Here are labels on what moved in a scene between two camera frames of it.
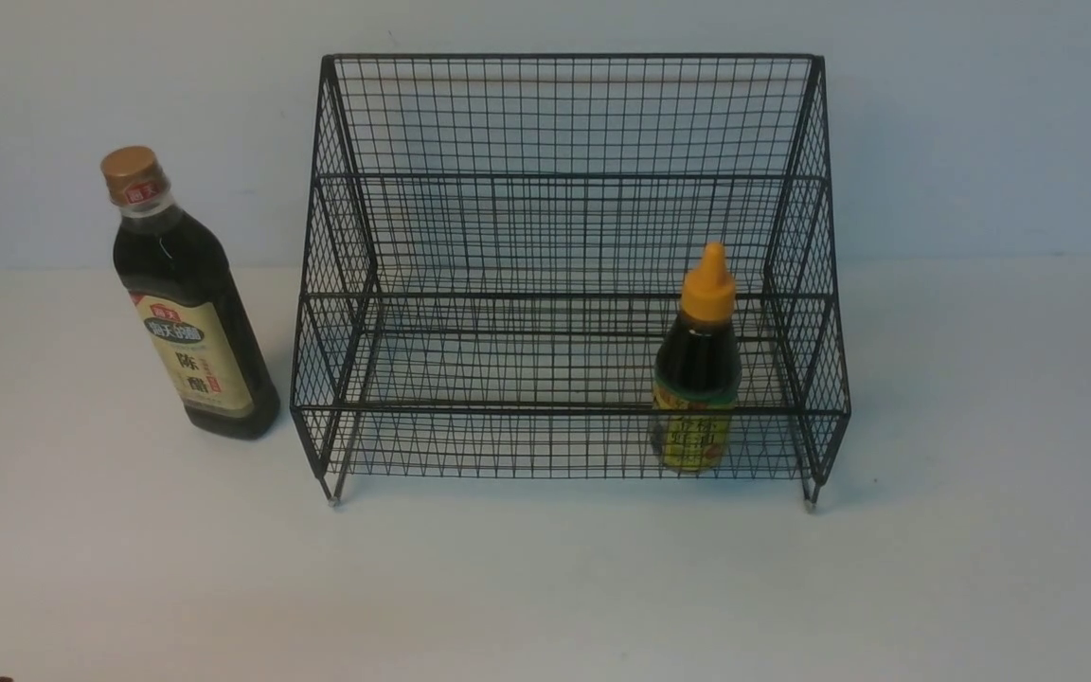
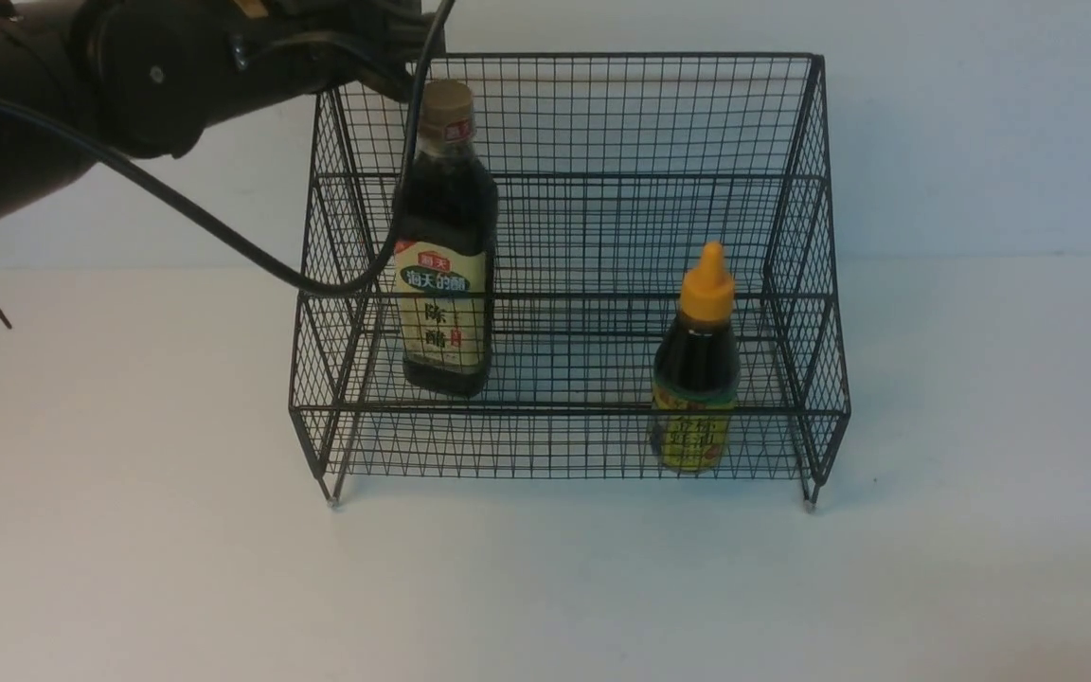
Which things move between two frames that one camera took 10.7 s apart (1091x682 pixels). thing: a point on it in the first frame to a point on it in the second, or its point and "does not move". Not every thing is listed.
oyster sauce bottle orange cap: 698,373 does not move
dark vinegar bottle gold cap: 185,288 to 445,251
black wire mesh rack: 571,268 does not move
